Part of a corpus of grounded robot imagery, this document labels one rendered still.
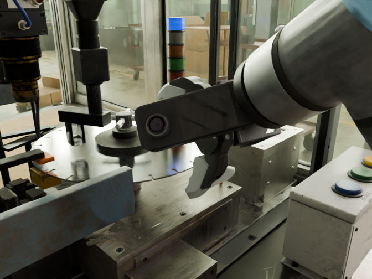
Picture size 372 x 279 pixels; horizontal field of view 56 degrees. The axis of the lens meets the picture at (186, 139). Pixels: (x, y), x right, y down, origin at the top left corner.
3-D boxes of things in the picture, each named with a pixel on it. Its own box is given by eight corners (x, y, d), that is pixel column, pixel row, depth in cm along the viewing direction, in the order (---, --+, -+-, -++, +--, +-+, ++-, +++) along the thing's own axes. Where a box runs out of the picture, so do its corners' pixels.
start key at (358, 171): (354, 174, 66) (356, 164, 65) (376, 181, 63) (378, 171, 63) (346, 181, 63) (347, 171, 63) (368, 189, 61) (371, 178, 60)
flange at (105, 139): (137, 156, 58) (137, 143, 57) (82, 147, 62) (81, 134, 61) (165, 134, 68) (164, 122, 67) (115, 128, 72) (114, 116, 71)
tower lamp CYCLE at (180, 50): (176, 55, 91) (176, 42, 90) (189, 56, 88) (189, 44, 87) (163, 56, 88) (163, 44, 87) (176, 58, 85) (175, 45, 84)
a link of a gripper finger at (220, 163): (217, 195, 41) (237, 138, 36) (206, 199, 41) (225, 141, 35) (197, 169, 44) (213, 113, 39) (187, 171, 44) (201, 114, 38)
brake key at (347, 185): (339, 186, 61) (341, 176, 61) (362, 195, 59) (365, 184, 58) (329, 195, 59) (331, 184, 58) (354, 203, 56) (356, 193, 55)
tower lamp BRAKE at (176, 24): (176, 29, 88) (176, 16, 87) (189, 30, 86) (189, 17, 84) (163, 30, 85) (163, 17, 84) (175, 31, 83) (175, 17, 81)
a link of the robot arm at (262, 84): (290, 118, 25) (256, 18, 27) (253, 135, 29) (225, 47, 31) (355, 104, 29) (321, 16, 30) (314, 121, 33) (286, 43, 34)
